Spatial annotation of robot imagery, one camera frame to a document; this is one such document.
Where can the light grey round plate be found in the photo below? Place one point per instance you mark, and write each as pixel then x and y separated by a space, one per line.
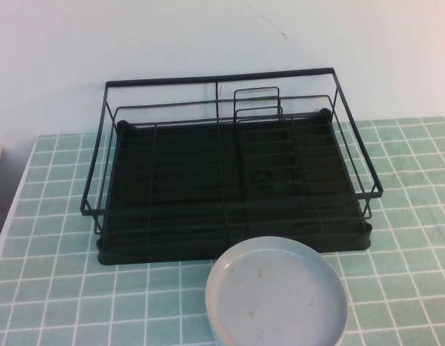
pixel 276 292

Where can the green white checked tablecloth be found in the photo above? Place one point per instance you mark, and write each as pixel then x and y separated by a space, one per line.
pixel 63 288

